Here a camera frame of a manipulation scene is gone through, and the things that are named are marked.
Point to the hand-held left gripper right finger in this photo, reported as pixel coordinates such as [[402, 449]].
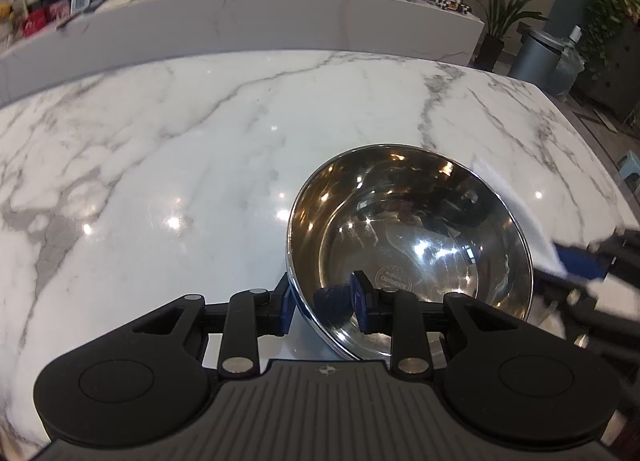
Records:
[[358, 302]]

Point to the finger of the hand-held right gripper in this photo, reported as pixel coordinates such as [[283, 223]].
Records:
[[565, 286], [582, 263]]

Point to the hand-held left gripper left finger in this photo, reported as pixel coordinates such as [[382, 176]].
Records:
[[285, 312]]

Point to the white cloth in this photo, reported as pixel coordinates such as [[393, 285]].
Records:
[[520, 211]]

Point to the stainless steel bowl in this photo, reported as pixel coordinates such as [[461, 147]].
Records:
[[425, 221]]

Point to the blue stool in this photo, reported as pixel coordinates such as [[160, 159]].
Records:
[[630, 166]]

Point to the dark planter cabinet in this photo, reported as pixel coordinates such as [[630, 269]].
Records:
[[612, 86]]

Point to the grey trash bin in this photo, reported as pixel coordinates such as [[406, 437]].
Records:
[[537, 58]]

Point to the long-leaf potted plant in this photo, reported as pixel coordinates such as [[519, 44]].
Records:
[[492, 48]]

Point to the leafy green plant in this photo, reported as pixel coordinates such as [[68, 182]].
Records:
[[607, 6]]

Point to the white marble media cabinet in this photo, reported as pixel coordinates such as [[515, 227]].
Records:
[[250, 21]]

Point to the black and white figurines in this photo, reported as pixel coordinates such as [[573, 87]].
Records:
[[452, 0]]

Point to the small white display clock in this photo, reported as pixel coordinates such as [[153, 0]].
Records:
[[80, 1]]

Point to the pink box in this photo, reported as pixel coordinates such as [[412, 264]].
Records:
[[57, 11]]

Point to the red box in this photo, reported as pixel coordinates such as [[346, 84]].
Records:
[[35, 22]]

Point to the stuffed toy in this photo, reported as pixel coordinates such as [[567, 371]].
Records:
[[4, 10]]

